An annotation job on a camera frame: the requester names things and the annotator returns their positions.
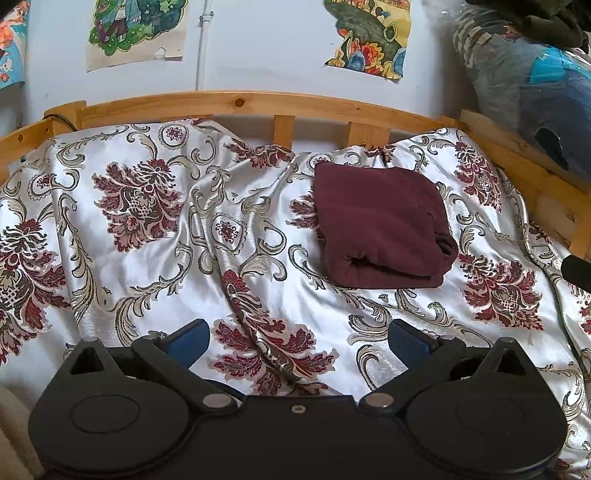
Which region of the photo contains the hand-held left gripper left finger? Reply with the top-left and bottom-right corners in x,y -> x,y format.
65,318 -> 238,411

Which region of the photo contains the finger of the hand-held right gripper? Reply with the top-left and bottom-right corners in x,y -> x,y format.
560,254 -> 591,293

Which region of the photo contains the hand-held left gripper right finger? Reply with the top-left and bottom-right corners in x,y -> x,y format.
359,318 -> 528,414

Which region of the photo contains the maroon garment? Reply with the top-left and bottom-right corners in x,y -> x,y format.
313,161 -> 460,289

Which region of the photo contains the clear plastic bag of clothes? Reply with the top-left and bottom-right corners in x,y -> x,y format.
451,8 -> 591,172

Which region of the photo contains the dark clothes pile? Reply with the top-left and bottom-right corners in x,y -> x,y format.
465,0 -> 591,49

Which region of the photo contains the floral satin blanket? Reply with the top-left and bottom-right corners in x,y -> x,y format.
0,119 -> 591,480

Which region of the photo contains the wooden bed frame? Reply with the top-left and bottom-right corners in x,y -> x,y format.
0,90 -> 591,260

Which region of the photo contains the black cable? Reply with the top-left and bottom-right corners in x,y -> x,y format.
45,112 -> 80,133

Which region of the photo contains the white wall pipe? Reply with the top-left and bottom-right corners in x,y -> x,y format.
195,0 -> 214,92

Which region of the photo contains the landscape drawing wall poster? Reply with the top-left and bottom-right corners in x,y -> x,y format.
322,0 -> 413,82

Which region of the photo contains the green cartoon figure wall poster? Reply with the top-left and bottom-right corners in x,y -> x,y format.
86,0 -> 190,73

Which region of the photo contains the orange-haired cartoon wall poster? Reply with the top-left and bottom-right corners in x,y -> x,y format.
0,0 -> 31,91

